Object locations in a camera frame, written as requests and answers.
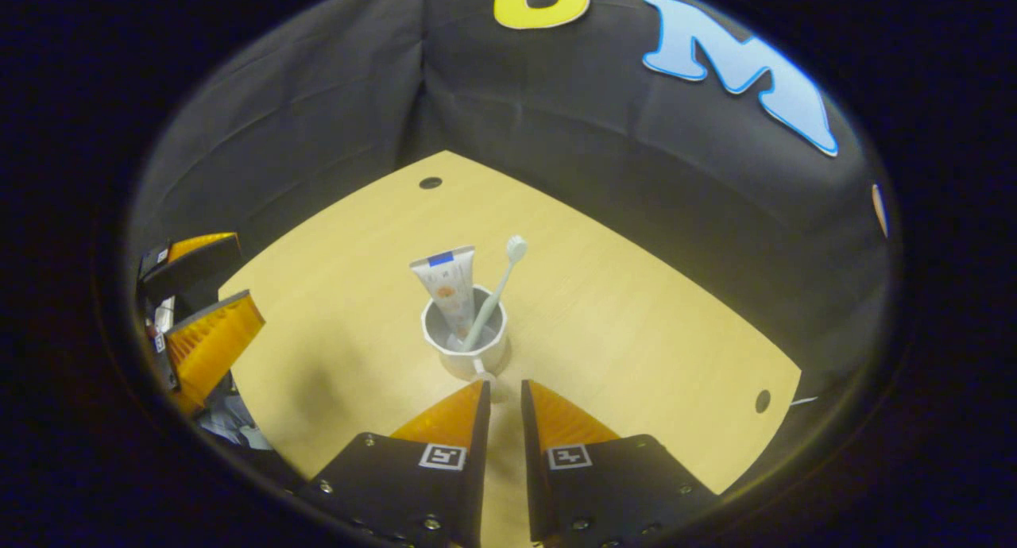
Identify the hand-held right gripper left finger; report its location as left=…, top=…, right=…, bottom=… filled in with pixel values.
left=306, top=379, right=492, bottom=548

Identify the pale green toothbrush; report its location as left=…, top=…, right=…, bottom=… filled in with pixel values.
left=461, top=235, right=528, bottom=352

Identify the white toothpaste tube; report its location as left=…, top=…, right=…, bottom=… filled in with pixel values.
left=409, top=245, right=478, bottom=342

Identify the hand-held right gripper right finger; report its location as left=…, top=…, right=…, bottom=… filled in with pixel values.
left=520, top=379, right=720, bottom=548

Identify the wooden desktop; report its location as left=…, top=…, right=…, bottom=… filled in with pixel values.
left=218, top=150, right=802, bottom=548

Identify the white cup with wooden handle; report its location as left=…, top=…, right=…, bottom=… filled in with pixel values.
left=420, top=284, right=509, bottom=382

